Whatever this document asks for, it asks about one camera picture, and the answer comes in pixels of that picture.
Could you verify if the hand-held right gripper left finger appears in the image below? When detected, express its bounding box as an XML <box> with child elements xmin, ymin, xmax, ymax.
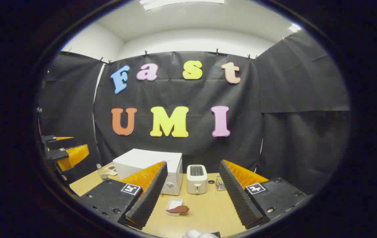
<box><xmin>76</xmin><ymin>161</ymin><xmax>169</xmax><ymax>231</ymax></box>

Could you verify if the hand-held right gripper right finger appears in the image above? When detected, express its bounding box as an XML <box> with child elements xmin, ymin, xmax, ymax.
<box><xmin>219</xmin><ymin>160</ymin><xmax>308</xmax><ymax>230</ymax></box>

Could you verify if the brown food piece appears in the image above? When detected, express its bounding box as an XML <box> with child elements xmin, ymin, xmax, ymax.
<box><xmin>167</xmin><ymin>205</ymin><xmax>190</xmax><ymax>214</ymax></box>

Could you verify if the white microwave oven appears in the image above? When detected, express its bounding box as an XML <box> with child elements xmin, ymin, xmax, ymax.
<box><xmin>113</xmin><ymin>148</ymin><xmax>183</xmax><ymax>196</ymax></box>

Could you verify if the white rectangular dish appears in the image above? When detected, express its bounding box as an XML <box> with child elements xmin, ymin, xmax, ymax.
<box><xmin>165</xmin><ymin>198</ymin><xmax>183</xmax><ymax>217</ymax></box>

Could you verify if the clear glass bottle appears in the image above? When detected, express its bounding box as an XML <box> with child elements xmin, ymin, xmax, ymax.
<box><xmin>96</xmin><ymin>164</ymin><xmax>108</xmax><ymax>180</ymax></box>

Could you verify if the white toaster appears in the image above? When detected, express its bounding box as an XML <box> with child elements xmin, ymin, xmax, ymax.
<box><xmin>186</xmin><ymin>164</ymin><xmax>208</xmax><ymax>195</ymax></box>

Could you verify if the black backdrop cloth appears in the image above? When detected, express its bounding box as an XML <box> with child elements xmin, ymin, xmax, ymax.
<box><xmin>38</xmin><ymin>30</ymin><xmax>351</xmax><ymax>195</ymax></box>

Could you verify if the wire mesh utensil holder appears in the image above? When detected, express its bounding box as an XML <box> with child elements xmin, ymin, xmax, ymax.
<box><xmin>215</xmin><ymin>176</ymin><xmax>227</xmax><ymax>191</ymax></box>

